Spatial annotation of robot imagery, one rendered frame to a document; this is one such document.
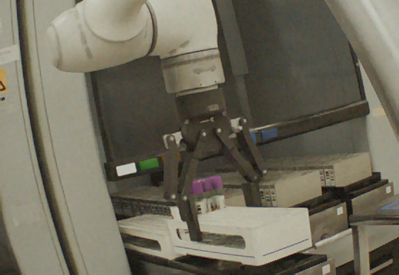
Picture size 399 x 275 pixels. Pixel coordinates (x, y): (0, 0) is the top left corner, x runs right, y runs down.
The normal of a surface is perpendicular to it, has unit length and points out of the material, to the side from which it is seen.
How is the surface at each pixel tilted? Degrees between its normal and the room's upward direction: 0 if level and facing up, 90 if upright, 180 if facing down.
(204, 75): 90
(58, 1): 90
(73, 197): 90
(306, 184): 90
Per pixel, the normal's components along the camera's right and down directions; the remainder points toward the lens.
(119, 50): 0.44, 0.83
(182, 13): 0.44, -0.06
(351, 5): -0.73, 0.09
